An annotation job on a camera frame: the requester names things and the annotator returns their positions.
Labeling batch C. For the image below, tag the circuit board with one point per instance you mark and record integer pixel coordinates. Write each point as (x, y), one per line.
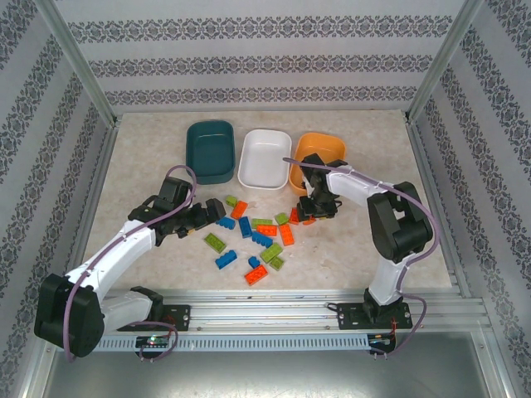
(381, 340)
(153, 341)

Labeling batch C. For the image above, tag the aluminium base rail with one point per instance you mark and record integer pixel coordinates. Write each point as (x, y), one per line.
(265, 309)

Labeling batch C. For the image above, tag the orange plastic container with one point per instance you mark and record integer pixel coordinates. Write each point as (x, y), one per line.
(321, 145)

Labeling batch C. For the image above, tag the white plastic container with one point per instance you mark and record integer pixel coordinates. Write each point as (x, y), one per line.
(265, 161)

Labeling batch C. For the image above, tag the small blue lego brick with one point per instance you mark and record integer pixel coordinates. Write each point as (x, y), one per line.
(253, 261)

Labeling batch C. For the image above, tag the black right mount plate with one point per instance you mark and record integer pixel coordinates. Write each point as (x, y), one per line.
(348, 317)

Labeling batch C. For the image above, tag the small orange lego brick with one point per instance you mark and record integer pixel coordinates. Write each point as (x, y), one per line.
(309, 221)

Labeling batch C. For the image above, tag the small green lego brick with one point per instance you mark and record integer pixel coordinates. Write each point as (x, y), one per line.
(276, 263)
(281, 218)
(231, 201)

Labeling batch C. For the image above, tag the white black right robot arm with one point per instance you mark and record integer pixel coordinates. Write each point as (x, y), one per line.
(398, 232)

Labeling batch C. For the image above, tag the black mount plate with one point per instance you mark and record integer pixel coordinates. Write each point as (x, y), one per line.
(348, 317)
(180, 317)

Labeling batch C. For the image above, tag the aluminium right frame post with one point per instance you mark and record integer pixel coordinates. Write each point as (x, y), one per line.
(441, 62)

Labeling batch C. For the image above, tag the left circuit board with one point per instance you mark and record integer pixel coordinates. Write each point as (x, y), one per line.
(153, 341)

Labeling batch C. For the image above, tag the aluminium right side rail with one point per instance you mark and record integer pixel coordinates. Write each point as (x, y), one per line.
(424, 157)

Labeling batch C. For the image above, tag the black left mount plate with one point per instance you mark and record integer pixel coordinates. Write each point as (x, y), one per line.
(180, 317)

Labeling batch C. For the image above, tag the long green lego brick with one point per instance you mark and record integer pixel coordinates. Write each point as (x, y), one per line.
(271, 252)
(261, 222)
(215, 242)

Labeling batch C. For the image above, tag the aluminium left side rail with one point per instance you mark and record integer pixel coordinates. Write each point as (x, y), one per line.
(99, 174)

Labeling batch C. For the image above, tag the aluminium left frame post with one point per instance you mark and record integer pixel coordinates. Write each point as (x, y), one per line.
(79, 62)

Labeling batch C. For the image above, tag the aluminium frame post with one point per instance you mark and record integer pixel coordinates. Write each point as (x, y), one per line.
(79, 62)
(441, 62)

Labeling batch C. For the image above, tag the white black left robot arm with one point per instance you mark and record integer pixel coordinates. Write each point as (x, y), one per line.
(120, 248)

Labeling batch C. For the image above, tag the teal plastic container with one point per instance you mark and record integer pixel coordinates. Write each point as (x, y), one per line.
(209, 145)

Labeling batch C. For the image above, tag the right circuit board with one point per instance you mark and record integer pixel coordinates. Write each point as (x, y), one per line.
(381, 340)

